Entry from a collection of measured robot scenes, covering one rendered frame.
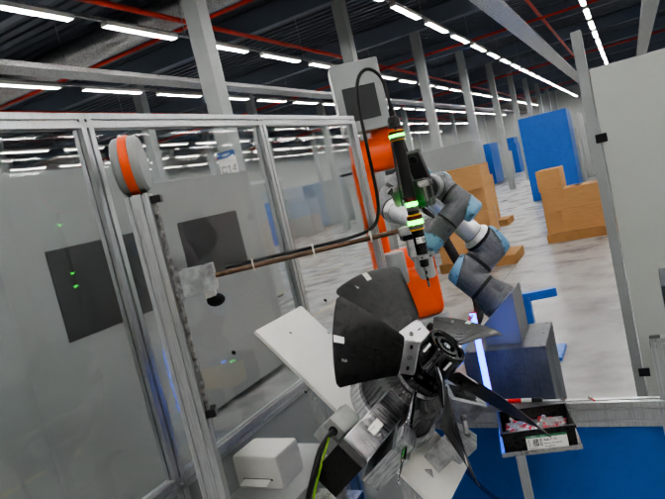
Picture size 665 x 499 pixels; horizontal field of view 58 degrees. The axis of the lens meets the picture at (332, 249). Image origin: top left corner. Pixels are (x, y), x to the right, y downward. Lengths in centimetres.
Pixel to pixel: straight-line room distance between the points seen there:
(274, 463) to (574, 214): 934
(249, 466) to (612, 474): 116
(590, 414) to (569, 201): 881
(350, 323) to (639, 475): 114
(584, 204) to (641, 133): 746
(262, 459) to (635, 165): 235
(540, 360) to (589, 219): 862
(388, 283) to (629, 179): 187
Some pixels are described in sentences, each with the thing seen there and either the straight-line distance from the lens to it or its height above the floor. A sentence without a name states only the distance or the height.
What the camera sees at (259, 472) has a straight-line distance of 195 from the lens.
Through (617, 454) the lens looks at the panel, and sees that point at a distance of 222.
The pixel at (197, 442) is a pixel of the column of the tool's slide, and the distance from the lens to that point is 174.
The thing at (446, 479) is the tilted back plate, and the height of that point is 86.
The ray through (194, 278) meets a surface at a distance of 164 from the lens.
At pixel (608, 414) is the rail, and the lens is 214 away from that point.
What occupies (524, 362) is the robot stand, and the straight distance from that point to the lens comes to 230.
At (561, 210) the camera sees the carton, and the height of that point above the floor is 51.
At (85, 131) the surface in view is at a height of 200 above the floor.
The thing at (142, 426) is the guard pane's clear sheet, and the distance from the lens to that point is 180.
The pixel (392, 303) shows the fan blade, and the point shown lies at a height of 134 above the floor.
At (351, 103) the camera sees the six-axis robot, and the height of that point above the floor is 241.
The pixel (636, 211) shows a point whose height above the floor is 125.
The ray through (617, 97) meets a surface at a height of 183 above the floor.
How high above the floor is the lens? 170
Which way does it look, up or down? 5 degrees down
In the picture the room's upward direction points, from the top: 13 degrees counter-clockwise
